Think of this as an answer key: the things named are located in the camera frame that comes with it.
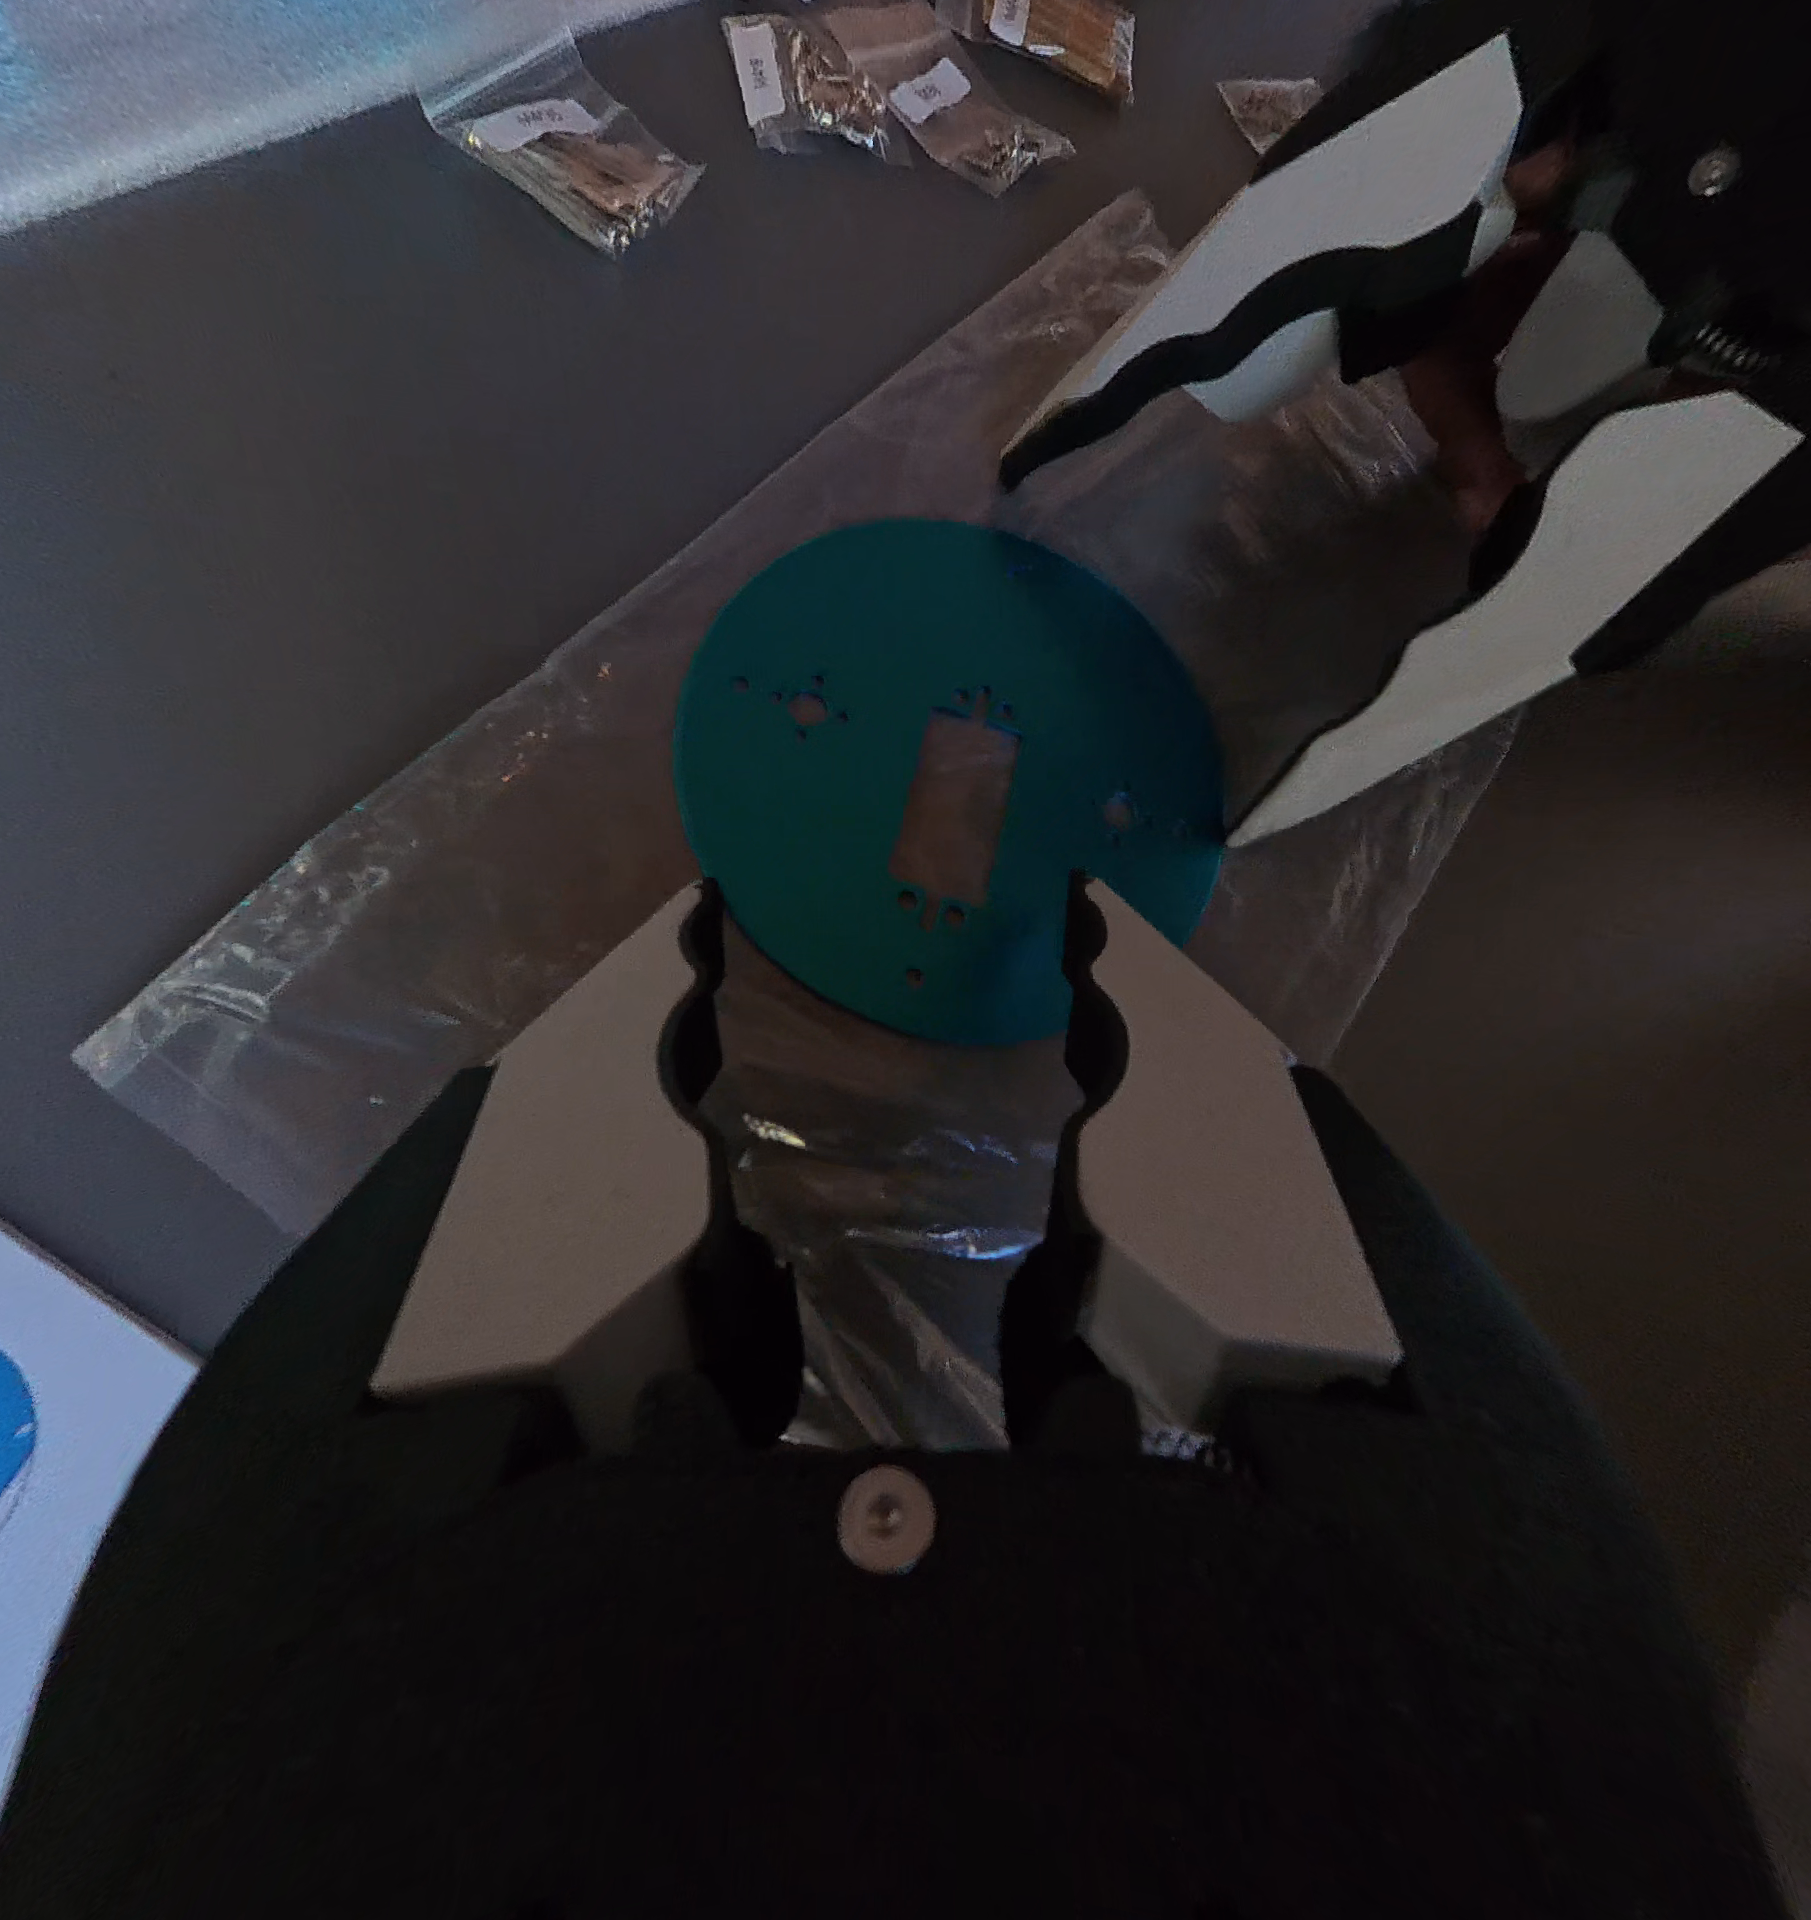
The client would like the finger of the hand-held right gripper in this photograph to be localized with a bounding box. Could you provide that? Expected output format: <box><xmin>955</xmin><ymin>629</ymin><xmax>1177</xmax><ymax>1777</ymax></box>
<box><xmin>999</xmin><ymin>34</ymin><xmax>1525</xmax><ymax>495</ymax></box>
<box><xmin>1225</xmin><ymin>393</ymin><xmax>1811</xmax><ymax>851</ymax></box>

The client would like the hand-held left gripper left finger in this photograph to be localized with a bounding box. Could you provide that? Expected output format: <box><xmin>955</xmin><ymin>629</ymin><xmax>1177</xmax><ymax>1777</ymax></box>
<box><xmin>369</xmin><ymin>884</ymin><xmax>805</xmax><ymax>1454</ymax></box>

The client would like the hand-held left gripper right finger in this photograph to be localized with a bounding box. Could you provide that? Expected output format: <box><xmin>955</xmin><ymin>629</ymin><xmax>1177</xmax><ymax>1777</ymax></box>
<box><xmin>1003</xmin><ymin>874</ymin><xmax>1409</xmax><ymax>1457</ymax></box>

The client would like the blue disc with rectangular slot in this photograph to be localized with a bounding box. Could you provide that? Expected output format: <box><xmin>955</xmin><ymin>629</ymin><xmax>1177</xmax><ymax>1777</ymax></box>
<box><xmin>677</xmin><ymin>514</ymin><xmax>1230</xmax><ymax>1050</ymax></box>

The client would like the grey desk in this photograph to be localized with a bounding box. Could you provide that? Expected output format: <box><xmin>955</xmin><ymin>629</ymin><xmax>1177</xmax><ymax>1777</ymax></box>
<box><xmin>0</xmin><ymin>0</ymin><xmax>1811</xmax><ymax>1920</ymax></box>

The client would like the person's right hand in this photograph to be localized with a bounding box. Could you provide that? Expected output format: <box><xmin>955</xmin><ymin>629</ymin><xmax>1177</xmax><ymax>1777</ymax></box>
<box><xmin>1420</xmin><ymin>282</ymin><xmax>1533</xmax><ymax>537</ymax></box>

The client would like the clear plastic bag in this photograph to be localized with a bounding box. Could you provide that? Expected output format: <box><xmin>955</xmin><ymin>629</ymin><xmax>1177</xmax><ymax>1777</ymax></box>
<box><xmin>73</xmin><ymin>188</ymin><xmax>1521</xmax><ymax>1449</ymax></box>

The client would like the assembly instruction booklet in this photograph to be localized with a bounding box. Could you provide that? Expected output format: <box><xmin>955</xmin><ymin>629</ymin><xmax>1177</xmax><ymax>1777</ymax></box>
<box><xmin>0</xmin><ymin>1191</ymin><xmax>202</xmax><ymax>1876</ymax></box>

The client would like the pile of small hardware bags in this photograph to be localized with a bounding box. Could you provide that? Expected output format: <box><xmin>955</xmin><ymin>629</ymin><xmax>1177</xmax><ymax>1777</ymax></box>
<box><xmin>418</xmin><ymin>0</ymin><xmax>1327</xmax><ymax>258</ymax></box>

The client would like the white foam sheet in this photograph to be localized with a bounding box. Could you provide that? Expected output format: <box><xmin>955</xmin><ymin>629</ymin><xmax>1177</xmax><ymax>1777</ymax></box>
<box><xmin>0</xmin><ymin>0</ymin><xmax>726</xmax><ymax>249</ymax></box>

